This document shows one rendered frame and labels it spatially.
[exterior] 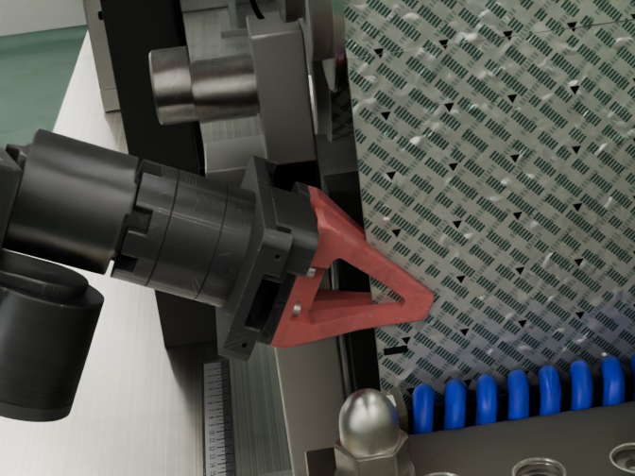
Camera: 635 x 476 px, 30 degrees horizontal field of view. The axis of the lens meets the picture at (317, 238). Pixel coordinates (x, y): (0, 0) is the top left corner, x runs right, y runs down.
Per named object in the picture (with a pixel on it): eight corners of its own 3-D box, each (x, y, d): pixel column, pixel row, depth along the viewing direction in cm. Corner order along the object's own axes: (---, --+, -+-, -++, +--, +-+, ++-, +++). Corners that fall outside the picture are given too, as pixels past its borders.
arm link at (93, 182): (8, 129, 50) (18, 113, 56) (-35, 280, 52) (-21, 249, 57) (164, 176, 52) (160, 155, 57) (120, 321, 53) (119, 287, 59)
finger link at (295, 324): (412, 387, 57) (227, 338, 55) (389, 319, 64) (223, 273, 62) (466, 265, 55) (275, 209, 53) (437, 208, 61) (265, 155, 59)
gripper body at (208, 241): (257, 369, 53) (95, 328, 51) (246, 273, 62) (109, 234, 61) (305, 243, 51) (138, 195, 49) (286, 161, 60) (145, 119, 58)
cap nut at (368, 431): (330, 460, 55) (319, 377, 54) (407, 449, 56) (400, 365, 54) (339, 507, 52) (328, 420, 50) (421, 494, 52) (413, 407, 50)
